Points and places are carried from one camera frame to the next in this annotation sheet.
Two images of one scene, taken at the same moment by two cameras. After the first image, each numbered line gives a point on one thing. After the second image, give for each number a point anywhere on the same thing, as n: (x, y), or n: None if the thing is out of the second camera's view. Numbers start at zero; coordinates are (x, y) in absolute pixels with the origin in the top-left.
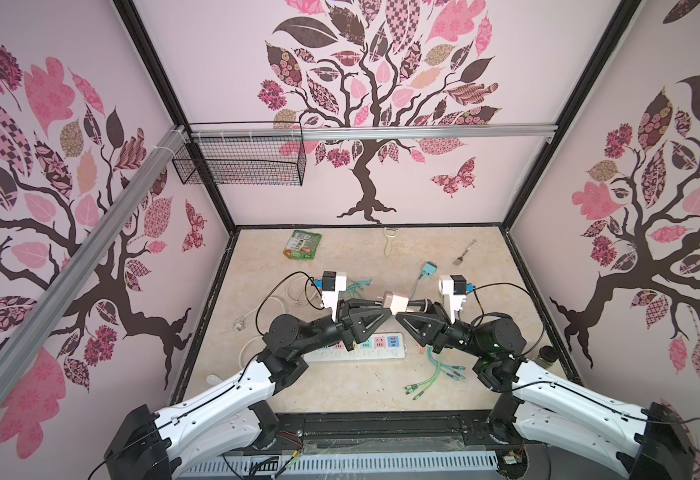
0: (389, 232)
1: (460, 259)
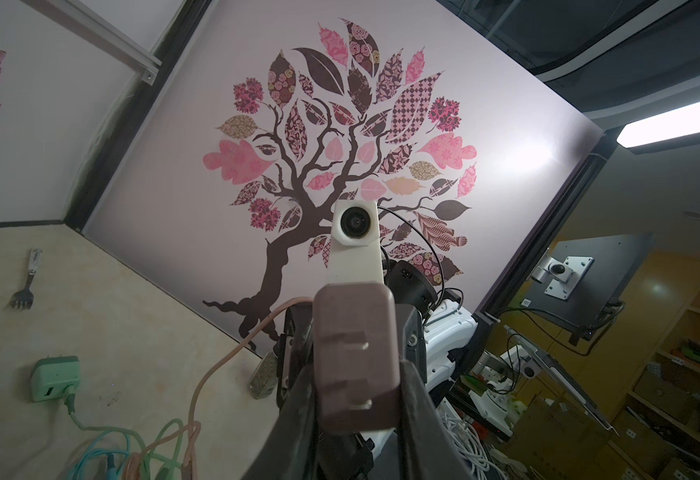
0: None
1: (24, 298)
